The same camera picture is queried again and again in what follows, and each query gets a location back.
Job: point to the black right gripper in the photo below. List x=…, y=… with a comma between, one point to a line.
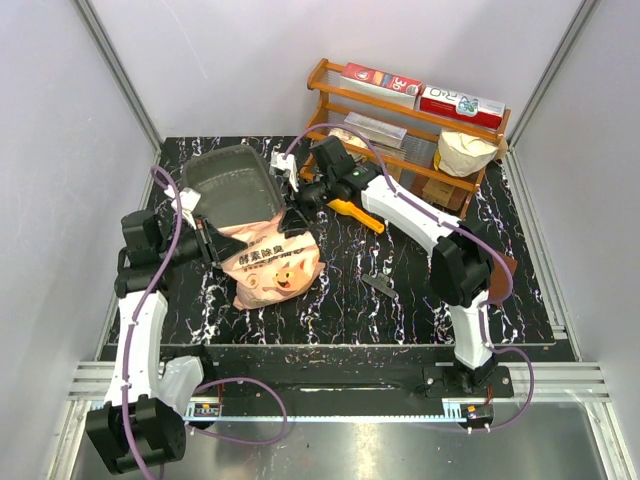
x=296, y=217

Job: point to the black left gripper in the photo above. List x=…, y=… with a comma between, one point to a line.
x=214, y=245

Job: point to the yellow plastic scoop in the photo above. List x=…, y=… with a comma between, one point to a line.
x=349, y=209

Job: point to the pink cat litter bag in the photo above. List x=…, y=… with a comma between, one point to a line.
x=273, y=268

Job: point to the black bag clip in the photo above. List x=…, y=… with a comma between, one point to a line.
x=380, y=283

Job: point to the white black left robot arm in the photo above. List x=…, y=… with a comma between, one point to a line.
x=141, y=422

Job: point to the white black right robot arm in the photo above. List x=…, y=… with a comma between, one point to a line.
x=460, y=269

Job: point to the grey plastic litter box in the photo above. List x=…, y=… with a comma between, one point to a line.
x=235, y=187

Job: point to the silver grey flat box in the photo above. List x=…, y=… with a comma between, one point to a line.
x=375, y=127

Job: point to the red white toothpaste box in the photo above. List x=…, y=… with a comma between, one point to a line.
x=389, y=87

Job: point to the red white blue box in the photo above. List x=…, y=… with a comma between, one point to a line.
x=463, y=107

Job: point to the white crumpled bag left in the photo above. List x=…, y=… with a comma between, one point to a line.
x=350, y=139

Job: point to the orange wooden shelf rack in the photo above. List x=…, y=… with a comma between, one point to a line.
x=408, y=137

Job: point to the white paper bag right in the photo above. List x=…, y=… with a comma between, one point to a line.
x=460, y=154

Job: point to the brown scouring pad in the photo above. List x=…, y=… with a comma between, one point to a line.
x=499, y=287

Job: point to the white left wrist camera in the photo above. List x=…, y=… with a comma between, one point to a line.
x=189, y=199

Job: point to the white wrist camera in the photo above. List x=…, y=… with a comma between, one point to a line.
x=189, y=199
x=284, y=165

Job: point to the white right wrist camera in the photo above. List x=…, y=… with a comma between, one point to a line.
x=284, y=165

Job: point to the aluminium rail frame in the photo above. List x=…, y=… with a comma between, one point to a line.
x=560, y=424

